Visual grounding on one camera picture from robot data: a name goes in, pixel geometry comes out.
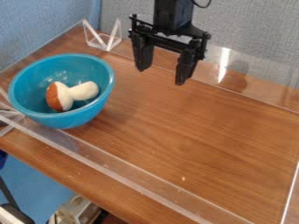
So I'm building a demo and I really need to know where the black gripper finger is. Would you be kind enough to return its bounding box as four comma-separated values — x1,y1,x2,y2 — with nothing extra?
131,31,155,72
175,49,198,85

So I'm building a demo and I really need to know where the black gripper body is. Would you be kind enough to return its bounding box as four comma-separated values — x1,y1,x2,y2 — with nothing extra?
128,0,211,60

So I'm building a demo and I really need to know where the plush brown white mushroom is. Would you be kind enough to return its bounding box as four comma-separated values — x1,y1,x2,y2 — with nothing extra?
46,81,99,112

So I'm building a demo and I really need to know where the blue bowl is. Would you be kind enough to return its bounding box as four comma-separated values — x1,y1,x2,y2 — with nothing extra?
8,53,115,129

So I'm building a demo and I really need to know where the clear acrylic back barrier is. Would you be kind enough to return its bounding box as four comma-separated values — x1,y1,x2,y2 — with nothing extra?
110,17,299,113

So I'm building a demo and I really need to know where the clear acrylic barrier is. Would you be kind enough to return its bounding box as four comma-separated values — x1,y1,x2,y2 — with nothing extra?
0,87,255,224
110,17,299,113

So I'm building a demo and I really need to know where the clear acrylic front barrier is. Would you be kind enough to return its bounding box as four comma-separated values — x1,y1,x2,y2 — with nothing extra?
0,87,255,224

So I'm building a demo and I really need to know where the white power strip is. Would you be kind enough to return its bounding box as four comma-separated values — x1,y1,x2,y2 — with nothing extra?
47,195,102,224

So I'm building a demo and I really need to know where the black white stand leg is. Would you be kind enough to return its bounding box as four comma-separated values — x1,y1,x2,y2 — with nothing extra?
0,177,35,224

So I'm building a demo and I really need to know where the clear acrylic corner bracket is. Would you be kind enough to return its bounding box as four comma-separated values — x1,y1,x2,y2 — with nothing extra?
82,19,123,52

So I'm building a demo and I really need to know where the black cable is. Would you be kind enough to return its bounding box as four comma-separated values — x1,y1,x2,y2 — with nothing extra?
190,0,214,9

